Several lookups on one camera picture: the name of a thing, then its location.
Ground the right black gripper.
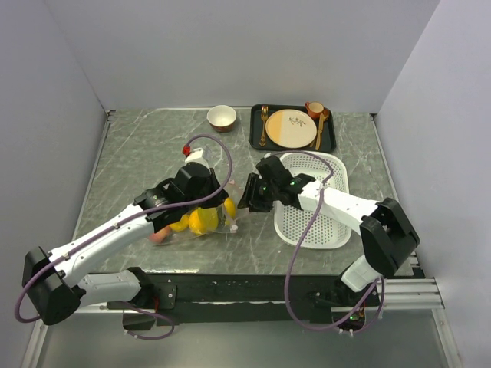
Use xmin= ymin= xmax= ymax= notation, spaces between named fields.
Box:
xmin=237 ymin=172 xmax=278 ymax=213

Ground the yellow banana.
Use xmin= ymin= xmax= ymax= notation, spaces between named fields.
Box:
xmin=223 ymin=198 xmax=236 ymax=219

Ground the round yellow orange fruit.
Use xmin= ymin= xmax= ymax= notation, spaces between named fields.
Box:
xmin=188 ymin=209 xmax=207 ymax=235

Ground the clear zip top bag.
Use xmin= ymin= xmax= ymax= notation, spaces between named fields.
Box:
xmin=141 ymin=146 xmax=236 ymax=244

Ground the yellow lemon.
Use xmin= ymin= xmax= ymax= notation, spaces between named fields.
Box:
xmin=169 ymin=214 xmax=189 ymax=232

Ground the yellow star fruit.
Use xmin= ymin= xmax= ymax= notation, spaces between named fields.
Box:
xmin=202 ymin=208 xmax=219 ymax=232

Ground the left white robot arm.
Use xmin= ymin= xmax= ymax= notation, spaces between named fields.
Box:
xmin=22 ymin=163 xmax=228 ymax=325

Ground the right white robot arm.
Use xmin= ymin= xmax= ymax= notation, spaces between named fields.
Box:
xmin=238 ymin=150 xmax=420 ymax=305

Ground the white perforated plastic basket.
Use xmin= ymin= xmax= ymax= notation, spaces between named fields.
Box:
xmin=274 ymin=153 xmax=351 ymax=250

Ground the white and brown bowl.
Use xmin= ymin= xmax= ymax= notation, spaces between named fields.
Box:
xmin=206 ymin=105 xmax=237 ymax=133

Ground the cream and orange plate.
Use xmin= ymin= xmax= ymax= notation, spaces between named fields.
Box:
xmin=265 ymin=109 xmax=317 ymax=149

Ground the gold fork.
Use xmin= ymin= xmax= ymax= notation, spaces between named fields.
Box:
xmin=259 ymin=105 xmax=269 ymax=147

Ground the gold spoon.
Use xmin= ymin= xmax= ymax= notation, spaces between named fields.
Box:
xmin=315 ymin=108 xmax=330 ymax=150

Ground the small orange cup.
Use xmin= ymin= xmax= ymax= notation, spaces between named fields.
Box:
xmin=305 ymin=101 xmax=325 ymax=120

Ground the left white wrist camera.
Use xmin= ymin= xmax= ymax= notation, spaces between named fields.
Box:
xmin=185 ymin=146 xmax=211 ymax=169

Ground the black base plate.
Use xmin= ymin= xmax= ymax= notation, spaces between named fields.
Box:
xmin=128 ymin=274 xmax=381 ymax=329

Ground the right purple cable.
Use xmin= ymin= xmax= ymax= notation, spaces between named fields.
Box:
xmin=284 ymin=150 xmax=386 ymax=335

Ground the aluminium mounting rail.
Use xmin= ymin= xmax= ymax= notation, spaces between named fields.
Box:
xmin=37 ymin=278 xmax=446 ymax=315

